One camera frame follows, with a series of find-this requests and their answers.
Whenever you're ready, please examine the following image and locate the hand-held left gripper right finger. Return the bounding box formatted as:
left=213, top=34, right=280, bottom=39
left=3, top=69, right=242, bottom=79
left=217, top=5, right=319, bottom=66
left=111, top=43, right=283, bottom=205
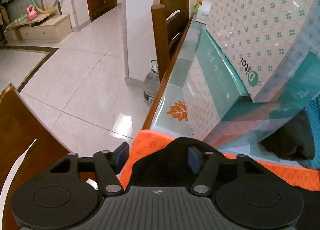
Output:
left=187, top=146, right=274, bottom=197

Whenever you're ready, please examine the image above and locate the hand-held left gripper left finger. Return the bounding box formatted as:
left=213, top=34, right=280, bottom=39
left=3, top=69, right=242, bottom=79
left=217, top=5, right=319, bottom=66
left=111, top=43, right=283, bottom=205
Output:
left=45, top=142, right=130, bottom=197

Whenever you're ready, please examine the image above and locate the black long-sleeve top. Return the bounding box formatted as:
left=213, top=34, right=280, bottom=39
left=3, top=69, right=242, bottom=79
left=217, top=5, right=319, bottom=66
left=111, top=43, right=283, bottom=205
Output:
left=126, top=137, right=253, bottom=188

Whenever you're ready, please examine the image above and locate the orange patterned mat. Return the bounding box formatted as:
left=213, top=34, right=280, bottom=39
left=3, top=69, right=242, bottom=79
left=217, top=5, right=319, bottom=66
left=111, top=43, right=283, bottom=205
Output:
left=117, top=130, right=320, bottom=192

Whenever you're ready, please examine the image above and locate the patterned cardboard box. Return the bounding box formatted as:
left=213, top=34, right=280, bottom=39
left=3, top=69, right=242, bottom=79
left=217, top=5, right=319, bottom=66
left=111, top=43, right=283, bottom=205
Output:
left=182, top=27, right=310, bottom=151
left=202, top=0, right=320, bottom=103

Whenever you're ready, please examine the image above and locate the thick black folded clothing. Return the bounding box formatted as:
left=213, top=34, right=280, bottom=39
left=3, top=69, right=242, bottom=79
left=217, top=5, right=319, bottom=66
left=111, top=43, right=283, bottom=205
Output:
left=259, top=110, right=315, bottom=162

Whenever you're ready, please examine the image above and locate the wooden chair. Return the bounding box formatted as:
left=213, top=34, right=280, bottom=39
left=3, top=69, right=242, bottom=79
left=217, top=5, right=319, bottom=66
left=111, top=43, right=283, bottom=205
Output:
left=0, top=83, right=72, bottom=230
left=151, top=0, right=190, bottom=83

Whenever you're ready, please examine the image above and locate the teal knit sweater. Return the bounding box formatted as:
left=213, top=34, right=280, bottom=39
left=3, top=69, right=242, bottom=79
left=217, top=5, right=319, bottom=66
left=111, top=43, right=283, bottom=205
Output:
left=304, top=94, right=320, bottom=171

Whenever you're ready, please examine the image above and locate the low wooden cabinet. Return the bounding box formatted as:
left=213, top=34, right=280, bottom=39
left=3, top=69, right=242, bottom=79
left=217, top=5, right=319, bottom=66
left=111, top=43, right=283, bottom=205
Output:
left=4, top=12, right=73, bottom=43

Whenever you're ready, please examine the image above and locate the white tissue pack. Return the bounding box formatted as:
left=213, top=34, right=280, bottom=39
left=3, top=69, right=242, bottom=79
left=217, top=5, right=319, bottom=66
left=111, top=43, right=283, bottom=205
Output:
left=194, top=0, right=213, bottom=19

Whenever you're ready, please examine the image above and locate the pink kettlebell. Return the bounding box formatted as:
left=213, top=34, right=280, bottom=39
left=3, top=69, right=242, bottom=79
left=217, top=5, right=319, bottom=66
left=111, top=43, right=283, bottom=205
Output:
left=26, top=5, right=37, bottom=21

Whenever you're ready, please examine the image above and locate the clear water jug with handle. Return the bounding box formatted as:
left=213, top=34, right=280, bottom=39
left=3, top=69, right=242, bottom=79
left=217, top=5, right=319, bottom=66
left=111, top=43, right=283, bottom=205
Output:
left=143, top=60, right=160, bottom=107

